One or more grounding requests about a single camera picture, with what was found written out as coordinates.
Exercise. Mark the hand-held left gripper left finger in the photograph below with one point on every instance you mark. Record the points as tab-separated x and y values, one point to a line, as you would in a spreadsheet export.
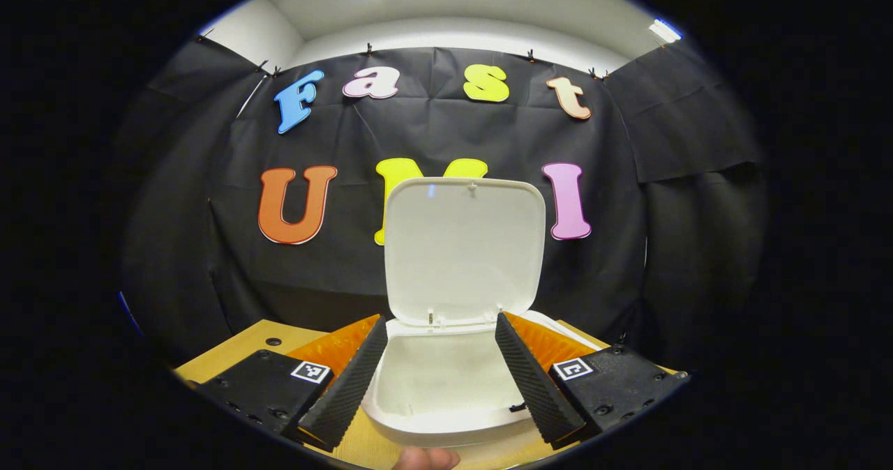
349	386

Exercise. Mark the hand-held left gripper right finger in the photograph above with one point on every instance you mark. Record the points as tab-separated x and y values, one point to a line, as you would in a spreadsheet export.
530	386

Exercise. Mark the wooden desktop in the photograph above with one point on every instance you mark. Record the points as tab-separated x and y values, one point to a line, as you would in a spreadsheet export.
230	358

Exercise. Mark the small ceiling light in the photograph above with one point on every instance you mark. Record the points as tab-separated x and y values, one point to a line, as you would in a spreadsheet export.
664	31

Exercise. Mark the white desktop garbage bin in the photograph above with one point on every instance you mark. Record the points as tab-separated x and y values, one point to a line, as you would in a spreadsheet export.
460	261

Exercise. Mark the black backdrop cloth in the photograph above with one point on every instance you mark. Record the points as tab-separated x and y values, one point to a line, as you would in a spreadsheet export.
432	135

